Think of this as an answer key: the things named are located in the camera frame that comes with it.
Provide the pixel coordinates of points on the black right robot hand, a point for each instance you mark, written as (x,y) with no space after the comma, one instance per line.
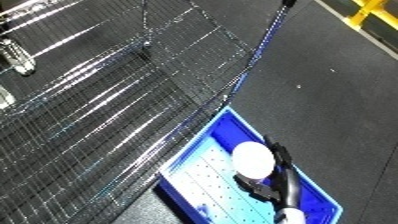
(290,190)

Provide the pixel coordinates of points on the white paper cup green band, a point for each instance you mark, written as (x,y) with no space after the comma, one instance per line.
(253,160)

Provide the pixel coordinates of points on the pale right robot arm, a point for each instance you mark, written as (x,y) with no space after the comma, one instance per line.
(290,217)

